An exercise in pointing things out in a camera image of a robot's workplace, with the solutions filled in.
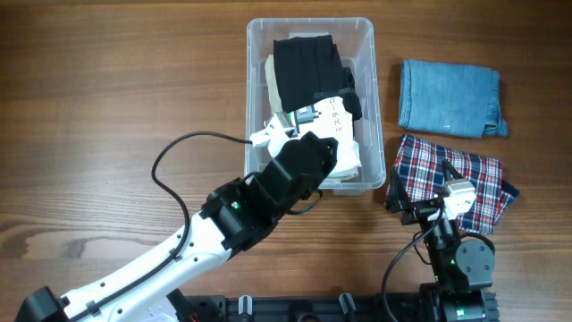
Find white printed shirt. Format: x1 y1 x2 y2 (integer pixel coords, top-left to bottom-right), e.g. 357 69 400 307
263 97 362 179

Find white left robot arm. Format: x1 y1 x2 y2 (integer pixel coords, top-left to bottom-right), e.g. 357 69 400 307
16 131 338 321

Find black garment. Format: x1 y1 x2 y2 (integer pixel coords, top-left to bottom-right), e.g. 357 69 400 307
273 35 362 121

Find blue jeans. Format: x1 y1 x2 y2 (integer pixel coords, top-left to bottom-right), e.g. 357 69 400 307
398 59 509 138

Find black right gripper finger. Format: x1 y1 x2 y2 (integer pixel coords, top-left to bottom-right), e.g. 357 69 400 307
385 168 411 213
442 159 460 182

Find cream cloth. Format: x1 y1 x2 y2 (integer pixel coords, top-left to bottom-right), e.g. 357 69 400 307
264 54 363 187

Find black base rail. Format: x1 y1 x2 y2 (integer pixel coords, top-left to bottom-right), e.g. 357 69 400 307
167 292 500 322

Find clear plastic storage bin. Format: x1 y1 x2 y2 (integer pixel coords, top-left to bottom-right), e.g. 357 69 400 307
245 17 386 196

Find red blue plaid shirt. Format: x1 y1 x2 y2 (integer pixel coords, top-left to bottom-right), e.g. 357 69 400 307
393 134 519 234

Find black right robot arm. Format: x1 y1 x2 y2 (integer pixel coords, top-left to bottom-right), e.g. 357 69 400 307
381 159 500 321

